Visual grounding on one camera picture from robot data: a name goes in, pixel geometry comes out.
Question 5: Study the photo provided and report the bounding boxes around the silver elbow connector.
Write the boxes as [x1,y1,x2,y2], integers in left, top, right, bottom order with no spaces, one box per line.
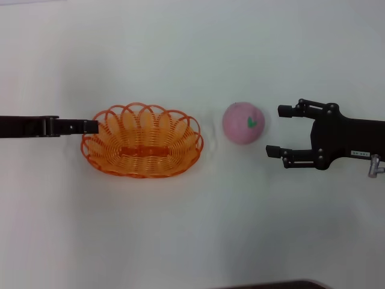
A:
[367,154,385,179]

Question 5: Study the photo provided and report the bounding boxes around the pink peach with green leaf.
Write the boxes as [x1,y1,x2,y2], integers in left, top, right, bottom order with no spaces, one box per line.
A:
[221,101,266,146]

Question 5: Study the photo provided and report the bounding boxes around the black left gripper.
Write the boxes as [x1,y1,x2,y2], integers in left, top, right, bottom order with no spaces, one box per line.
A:
[0,115,100,139]

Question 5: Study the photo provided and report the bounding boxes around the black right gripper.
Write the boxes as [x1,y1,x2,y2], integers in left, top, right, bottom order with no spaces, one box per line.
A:
[265,98,385,171]

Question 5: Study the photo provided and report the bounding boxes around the orange plastic woven basket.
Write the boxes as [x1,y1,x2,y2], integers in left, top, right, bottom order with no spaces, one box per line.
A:
[80,102,205,179]

